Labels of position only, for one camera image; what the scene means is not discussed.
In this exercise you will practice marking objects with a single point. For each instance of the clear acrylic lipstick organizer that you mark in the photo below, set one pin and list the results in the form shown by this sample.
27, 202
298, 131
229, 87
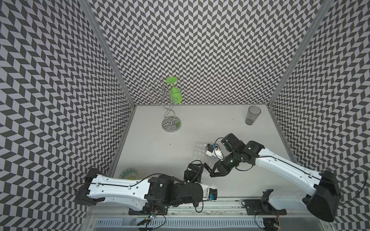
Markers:
199, 155

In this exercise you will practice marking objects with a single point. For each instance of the yellow patterned plate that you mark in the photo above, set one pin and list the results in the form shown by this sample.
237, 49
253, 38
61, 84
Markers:
129, 174

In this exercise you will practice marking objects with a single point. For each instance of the grey transparent tumbler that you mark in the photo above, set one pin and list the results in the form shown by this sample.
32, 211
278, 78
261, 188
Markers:
252, 115

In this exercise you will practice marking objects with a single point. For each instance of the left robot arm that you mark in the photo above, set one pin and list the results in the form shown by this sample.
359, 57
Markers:
135, 194

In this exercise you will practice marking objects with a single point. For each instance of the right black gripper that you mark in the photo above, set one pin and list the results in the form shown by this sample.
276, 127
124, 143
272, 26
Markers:
222, 167

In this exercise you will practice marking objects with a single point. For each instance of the aluminium front rail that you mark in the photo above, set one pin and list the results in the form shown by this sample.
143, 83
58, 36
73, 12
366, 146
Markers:
222, 207

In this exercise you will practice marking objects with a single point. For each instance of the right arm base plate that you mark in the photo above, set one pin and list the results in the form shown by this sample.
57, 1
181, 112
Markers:
257, 207

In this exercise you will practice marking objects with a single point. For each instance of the chrome wire stand green leaves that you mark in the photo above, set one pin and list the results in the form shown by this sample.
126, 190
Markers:
167, 96

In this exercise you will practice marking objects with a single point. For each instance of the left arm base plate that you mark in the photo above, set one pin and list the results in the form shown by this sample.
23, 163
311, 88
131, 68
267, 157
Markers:
150, 208

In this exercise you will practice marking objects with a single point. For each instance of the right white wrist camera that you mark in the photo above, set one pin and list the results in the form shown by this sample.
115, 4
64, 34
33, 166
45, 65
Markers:
213, 150

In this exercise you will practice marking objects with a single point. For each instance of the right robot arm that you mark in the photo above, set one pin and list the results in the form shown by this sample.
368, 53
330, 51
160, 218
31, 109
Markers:
320, 192

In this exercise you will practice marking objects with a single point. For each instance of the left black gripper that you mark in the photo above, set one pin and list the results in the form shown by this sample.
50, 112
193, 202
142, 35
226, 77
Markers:
195, 176

